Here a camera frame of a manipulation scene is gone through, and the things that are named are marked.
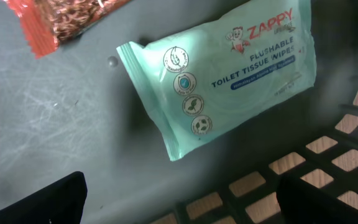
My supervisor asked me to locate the grey plastic mesh basket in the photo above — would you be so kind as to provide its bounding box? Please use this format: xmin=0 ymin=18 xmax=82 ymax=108
xmin=0 ymin=1 xmax=358 ymax=223

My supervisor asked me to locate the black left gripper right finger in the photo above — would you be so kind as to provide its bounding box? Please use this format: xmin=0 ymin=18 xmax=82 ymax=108
xmin=276 ymin=174 xmax=358 ymax=224

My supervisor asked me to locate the teal wet wipes pack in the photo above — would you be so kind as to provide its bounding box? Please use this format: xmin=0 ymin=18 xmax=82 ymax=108
xmin=117 ymin=0 xmax=316 ymax=161

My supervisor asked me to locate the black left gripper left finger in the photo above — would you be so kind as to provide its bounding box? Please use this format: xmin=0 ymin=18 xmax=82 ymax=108
xmin=0 ymin=171 xmax=88 ymax=224

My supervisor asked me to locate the red Top chocolate bar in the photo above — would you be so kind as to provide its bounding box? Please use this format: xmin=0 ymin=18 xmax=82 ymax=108
xmin=4 ymin=0 xmax=130 ymax=58

